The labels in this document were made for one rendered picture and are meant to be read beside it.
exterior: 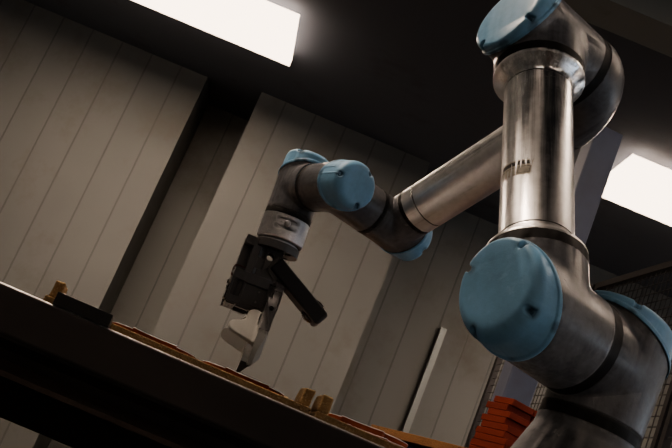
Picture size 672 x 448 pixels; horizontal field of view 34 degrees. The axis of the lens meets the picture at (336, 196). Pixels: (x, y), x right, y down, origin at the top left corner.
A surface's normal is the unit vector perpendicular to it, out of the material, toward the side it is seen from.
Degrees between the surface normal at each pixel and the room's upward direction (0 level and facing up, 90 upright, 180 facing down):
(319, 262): 90
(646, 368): 91
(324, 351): 90
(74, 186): 90
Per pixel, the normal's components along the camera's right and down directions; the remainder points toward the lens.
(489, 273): -0.73, -0.39
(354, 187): 0.58, -0.04
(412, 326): 0.11, -0.25
